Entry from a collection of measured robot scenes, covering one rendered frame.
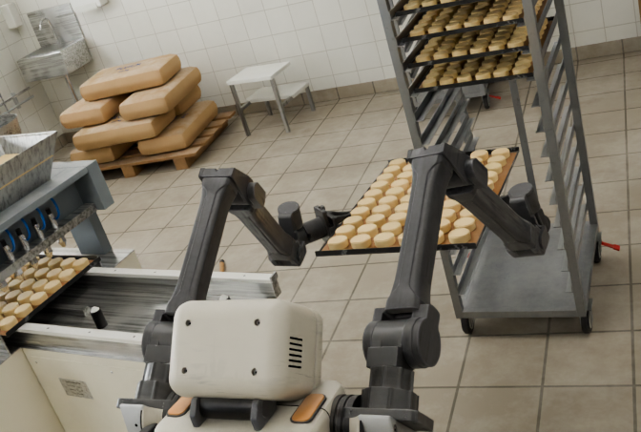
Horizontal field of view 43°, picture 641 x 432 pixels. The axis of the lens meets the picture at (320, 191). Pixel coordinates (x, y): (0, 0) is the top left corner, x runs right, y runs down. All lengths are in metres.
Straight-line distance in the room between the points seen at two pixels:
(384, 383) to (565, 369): 1.85
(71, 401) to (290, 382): 1.38
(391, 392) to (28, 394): 1.53
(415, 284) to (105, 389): 1.25
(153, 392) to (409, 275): 0.48
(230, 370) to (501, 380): 1.92
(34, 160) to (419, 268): 1.53
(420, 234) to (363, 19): 4.81
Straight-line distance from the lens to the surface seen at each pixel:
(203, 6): 6.55
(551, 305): 3.11
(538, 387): 2.99
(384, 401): 1.23
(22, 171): 2.56
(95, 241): 2.85
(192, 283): 1.54
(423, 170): 1.44
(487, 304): 3.17
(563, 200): 2.83
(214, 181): 1.65
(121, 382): 2.29
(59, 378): 2.48
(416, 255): 1.35
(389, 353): 1.26
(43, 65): 7.05
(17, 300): 2.65
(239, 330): 1.23
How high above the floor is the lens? 1.92
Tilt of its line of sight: 23 degrees down
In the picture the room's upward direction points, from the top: 17 degrees counter-clockwise
